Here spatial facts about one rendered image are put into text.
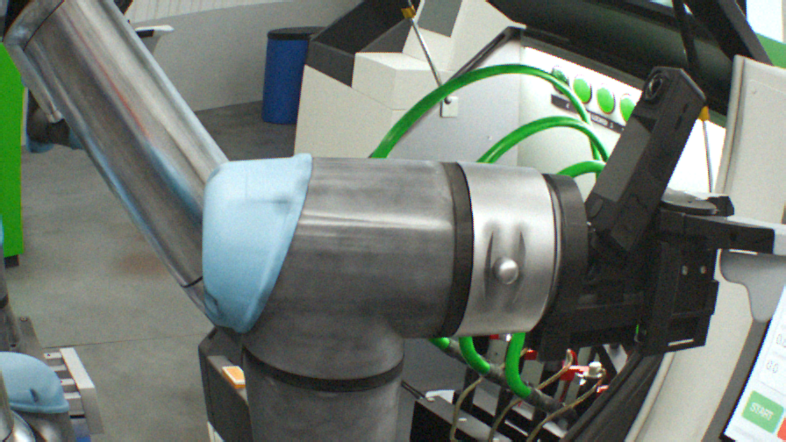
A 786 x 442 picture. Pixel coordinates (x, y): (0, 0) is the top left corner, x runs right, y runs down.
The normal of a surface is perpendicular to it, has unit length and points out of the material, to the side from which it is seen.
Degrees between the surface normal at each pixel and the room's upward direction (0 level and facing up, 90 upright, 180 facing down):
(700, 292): 82
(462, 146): 90
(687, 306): 82
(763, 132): 76
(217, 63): 90
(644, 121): 58
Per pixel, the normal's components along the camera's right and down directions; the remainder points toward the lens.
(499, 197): 0.16, -0.52
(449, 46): -0.88, -0.19
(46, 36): 0.01, 0.42
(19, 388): 0.06, -0.98
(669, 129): 0.17, 0.15
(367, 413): 0.63, 0.28
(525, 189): 0.14, -0.73
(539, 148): -0.85, 0.09
